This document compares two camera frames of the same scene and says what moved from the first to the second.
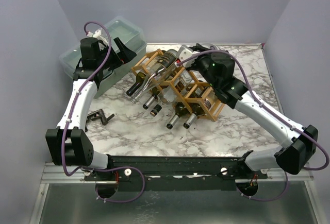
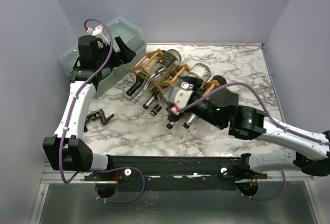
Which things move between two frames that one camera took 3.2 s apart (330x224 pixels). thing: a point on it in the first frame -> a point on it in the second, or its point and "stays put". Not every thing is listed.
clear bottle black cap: [215, 48] -> [199, 70]
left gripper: [121, 57] stays put
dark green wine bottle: [140, 77] stays put
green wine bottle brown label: [157, 90] stays put
